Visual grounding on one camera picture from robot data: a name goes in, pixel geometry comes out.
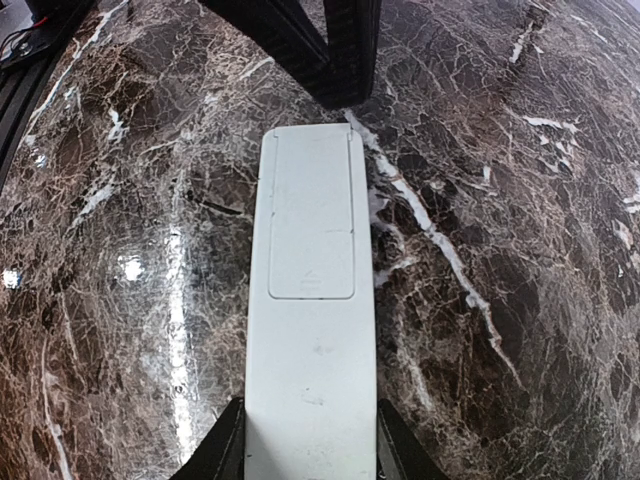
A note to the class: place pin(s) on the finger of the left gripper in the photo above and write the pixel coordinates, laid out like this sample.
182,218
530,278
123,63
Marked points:
352,28
283,30

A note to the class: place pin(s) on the white remote control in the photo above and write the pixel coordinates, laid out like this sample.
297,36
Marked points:
310,382

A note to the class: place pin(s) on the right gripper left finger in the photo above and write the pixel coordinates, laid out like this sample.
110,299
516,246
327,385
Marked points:
221,454

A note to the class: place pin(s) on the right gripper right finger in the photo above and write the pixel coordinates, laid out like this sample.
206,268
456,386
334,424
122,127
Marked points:
400,456

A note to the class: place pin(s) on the black front rail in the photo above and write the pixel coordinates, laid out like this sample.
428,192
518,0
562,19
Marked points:
34,34

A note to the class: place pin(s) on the white battery cover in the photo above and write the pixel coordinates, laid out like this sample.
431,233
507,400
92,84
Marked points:
311,246

